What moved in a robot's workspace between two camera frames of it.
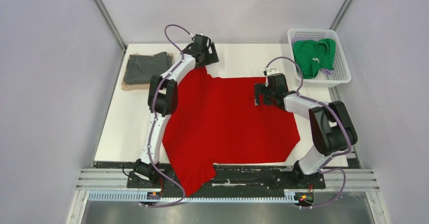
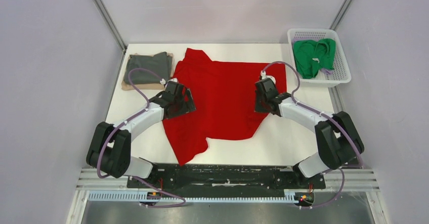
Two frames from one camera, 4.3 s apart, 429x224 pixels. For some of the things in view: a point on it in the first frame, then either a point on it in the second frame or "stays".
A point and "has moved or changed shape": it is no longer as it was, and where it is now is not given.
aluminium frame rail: x=115 y=179 stays
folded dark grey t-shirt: x=140 y=68 stays
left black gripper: x=212 y=58 -> x=187 y=106
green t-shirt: x=311 y=56 stays
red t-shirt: x=216 y=121 has moved or changed shape
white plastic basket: x=319 y=54 stays
